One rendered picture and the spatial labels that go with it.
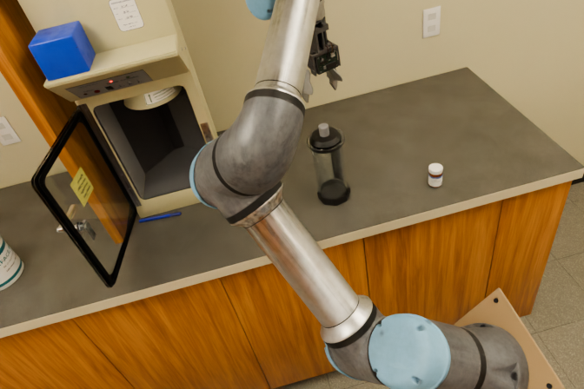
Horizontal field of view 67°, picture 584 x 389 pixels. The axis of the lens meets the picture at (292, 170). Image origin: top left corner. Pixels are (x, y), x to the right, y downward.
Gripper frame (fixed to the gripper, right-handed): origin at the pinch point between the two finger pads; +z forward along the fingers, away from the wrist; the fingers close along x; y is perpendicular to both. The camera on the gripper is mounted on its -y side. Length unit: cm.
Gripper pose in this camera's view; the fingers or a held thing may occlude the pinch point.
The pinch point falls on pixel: (319, 91)
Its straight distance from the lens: 118.4
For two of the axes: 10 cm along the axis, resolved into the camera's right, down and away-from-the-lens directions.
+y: 4.5, 4.9, -7.4
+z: 2.0, 7.6, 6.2
